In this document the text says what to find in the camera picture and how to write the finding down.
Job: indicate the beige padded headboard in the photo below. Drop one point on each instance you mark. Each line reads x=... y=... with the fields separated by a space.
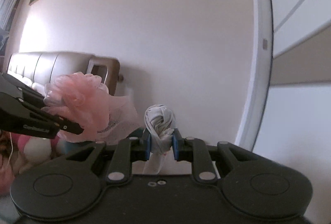
x=38 y=66

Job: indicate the pink white plush toy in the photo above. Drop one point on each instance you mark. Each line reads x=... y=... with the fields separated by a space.
x=38 y=149

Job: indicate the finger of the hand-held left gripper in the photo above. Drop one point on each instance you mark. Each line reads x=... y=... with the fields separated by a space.
x=28 y=93
x=69 y=127

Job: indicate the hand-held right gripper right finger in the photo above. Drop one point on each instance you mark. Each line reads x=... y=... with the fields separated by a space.
x=176 y=146

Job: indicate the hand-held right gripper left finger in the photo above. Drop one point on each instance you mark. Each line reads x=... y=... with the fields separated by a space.
x=147 y=146

